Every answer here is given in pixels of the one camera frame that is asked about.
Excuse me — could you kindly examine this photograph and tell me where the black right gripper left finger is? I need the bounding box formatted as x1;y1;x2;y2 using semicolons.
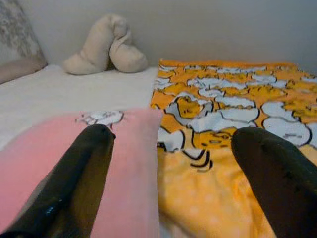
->
0;123;116;238

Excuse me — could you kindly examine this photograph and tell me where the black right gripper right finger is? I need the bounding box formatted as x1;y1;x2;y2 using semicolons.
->
230;126;317;238

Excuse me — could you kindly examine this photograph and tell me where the pink fluffy pillow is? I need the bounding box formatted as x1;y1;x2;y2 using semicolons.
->
0;109;164;238

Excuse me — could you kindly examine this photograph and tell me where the yellow cartoon print blanket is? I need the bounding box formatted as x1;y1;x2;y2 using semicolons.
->
150;58;317;238

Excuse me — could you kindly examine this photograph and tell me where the white quilted mattress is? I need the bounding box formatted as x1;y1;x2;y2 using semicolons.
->
0;64;159;152

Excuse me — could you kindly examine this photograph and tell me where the cream plush toy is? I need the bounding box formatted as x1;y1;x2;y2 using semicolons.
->
62;13;149;76

